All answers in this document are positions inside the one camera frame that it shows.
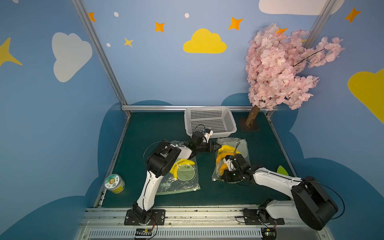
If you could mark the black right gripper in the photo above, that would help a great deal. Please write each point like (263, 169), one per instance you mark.
(229, 173)

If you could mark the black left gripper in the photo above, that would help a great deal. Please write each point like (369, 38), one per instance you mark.
(208, 146)

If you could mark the clear zip-top bag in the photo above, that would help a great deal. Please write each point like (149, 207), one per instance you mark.
(240, 144)

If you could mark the green printed zip-top bag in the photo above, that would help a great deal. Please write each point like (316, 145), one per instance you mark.
(169, 185)

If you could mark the yellow banana bunch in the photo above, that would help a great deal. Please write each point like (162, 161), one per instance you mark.
(184, 170)
(224, 153)

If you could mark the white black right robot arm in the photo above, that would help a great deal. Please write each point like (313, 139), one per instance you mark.
(309, 201)

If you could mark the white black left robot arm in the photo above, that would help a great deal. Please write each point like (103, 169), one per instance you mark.
(169, 158)

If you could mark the white perforated plastic basket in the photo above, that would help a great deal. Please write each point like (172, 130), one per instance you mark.
(220, 121)

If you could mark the right circuit board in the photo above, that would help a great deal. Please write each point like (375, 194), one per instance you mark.
(268, 234)

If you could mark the circuit board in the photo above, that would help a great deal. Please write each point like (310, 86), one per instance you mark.
(268, 234)
(143, 234)

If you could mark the artificial pink blossom tree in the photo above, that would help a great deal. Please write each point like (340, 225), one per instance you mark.
(274, 61)

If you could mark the left circuit board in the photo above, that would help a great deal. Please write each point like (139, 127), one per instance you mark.
(143, 234)

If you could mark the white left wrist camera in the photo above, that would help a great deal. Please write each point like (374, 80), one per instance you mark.
(207, 135)

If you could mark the green toy shovel yellow handle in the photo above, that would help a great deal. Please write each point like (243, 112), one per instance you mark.
(282, 171)

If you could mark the dark square tree base plate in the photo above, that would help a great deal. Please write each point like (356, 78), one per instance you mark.
(252, 127)

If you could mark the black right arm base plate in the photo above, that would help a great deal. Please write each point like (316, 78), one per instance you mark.
(260, 217)

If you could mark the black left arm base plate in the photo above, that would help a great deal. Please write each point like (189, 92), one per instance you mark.
(135, 218)

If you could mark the aluminium left frame rail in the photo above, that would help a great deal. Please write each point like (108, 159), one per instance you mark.
(111, 137)

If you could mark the aluminium frame rail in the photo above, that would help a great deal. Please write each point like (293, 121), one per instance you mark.
(153, 108)
(111, 137)

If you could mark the aluminium back frame rail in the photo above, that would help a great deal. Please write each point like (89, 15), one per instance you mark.
(153, 108)

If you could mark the aluminium front rail bed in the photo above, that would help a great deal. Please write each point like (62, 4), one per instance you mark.
(191, 223)

